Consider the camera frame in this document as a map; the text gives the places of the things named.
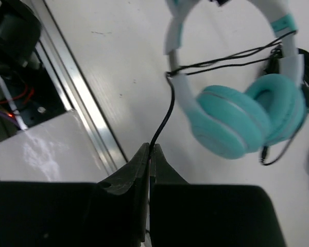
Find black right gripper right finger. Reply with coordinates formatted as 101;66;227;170
150;145;286;246

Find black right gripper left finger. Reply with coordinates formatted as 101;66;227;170
0;143;149;246

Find teal cat-ear headphones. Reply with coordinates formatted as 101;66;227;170
165;1;306;160

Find black headphone cable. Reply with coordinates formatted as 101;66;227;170
149;29;299;167

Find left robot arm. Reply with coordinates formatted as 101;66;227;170
0;1;42;74

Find black headphones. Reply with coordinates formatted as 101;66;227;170
263;45;309;111

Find aluminium front rail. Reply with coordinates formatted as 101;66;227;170
29;1;127;175

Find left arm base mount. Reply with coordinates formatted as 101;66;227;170
0;41;73;142

